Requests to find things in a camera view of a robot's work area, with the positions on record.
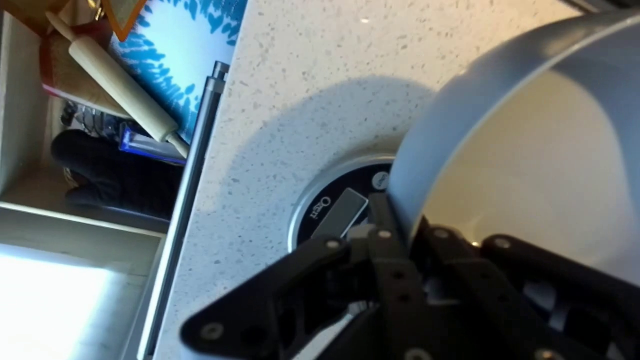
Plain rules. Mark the black object in drawer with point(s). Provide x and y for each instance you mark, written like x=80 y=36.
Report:
x=112 y=172

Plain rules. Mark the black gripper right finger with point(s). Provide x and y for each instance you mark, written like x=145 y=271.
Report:
x=506 y=300

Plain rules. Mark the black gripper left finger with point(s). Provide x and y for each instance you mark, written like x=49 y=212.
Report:
x=393 y=292

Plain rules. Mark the open wooden drawer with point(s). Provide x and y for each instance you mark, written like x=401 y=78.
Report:
x=27 y=200

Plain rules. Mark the gray bowl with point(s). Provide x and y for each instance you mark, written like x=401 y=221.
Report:
x=533 y=172

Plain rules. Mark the wooden rolling pin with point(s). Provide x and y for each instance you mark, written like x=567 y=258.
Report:
x=120 y=86

